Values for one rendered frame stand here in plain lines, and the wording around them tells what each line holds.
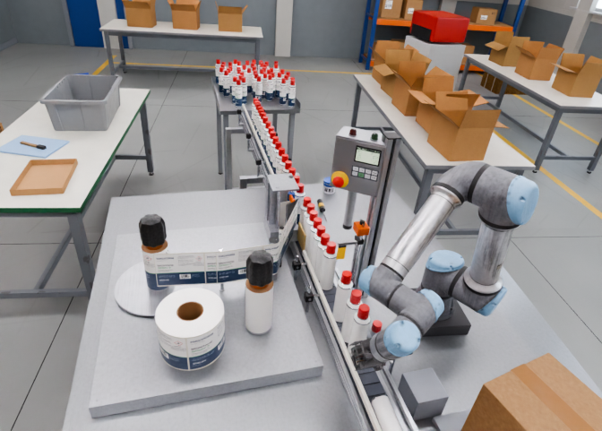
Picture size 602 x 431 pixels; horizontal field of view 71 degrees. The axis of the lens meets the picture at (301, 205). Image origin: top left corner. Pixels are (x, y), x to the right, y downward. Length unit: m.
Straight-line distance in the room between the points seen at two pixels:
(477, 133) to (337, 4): 6.28
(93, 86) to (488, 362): 3.16
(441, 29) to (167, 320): 6.01
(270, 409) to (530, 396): 0.69
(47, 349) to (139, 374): 1.44
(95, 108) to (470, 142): 2.49
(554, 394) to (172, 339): 0.99
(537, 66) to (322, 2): 4.50
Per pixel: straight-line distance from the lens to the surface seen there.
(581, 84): 5.50
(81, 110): 3.16
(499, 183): 1.21
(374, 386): 1.39
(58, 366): 2.71
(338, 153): 1.38
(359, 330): 1.34
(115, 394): 1.40
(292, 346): 1.44
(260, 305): 1.37
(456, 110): 3.36
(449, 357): 1.61
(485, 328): 1.76
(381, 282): 1.14
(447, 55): 6.93
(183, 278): 1.57
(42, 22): 9.60
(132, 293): 1.64
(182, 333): 1.30
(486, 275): 1.42
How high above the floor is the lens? 1.99
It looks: 32 degrees down
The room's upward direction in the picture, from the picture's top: 5 degrees clockwise
